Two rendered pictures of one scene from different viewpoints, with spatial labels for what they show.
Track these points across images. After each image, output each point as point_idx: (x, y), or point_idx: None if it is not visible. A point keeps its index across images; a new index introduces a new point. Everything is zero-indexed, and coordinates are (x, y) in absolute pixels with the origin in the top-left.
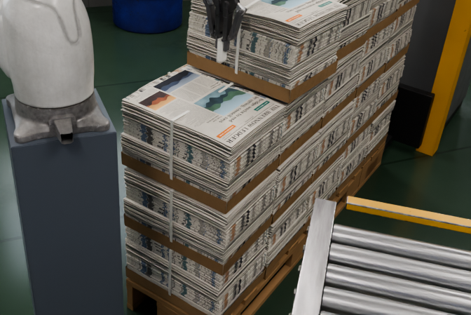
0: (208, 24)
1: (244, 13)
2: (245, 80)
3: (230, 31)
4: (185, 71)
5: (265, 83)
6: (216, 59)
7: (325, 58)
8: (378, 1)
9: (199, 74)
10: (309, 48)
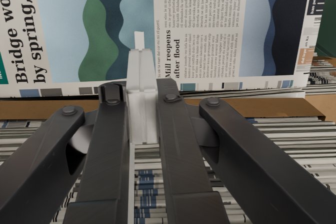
0: (254, 126)
1: None
2: (93, 108)
3: (60, 138)
4: (286, 64)
5: (13, 115)
6: (148, 51)
7: None
8: None
9: (244, 78)
10: None
